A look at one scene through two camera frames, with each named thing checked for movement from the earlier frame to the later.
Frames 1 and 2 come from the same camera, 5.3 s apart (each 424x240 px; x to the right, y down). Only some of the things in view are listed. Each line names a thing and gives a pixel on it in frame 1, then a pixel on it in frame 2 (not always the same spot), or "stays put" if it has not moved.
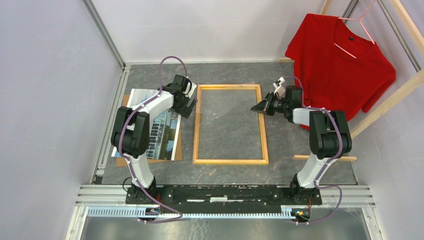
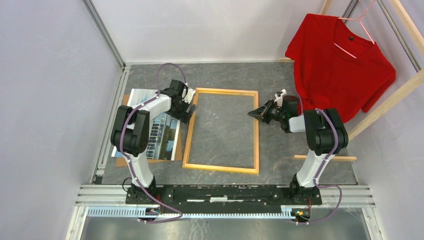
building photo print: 164,128 stays put
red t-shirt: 335,69 stays put
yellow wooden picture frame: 230,86 → 256,169
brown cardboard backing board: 177,155 stays put
